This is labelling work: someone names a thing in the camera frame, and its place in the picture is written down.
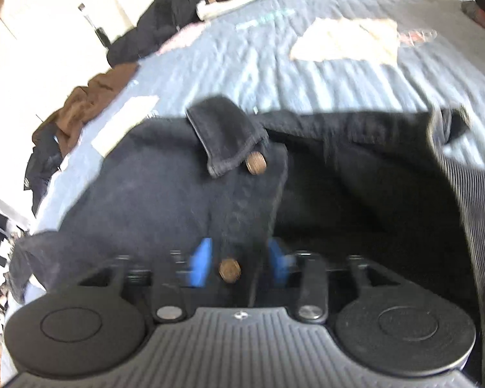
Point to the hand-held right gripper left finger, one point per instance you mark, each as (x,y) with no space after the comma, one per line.
(201,264)

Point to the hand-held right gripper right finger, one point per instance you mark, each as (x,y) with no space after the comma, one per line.
(279,260)

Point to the black denim jacket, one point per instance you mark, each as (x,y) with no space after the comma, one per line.
(165,178)

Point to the blue printed quilt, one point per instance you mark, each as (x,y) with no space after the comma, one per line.
(266,81)

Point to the black jacket with diamond patch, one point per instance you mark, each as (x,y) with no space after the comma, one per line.
(44,169)

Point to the brown crumpled garment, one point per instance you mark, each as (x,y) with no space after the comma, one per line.
(93,93)

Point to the black crumpled coat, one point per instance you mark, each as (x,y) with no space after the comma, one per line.
(157,20)

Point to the black hair brush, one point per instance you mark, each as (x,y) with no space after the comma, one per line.
(101,34)

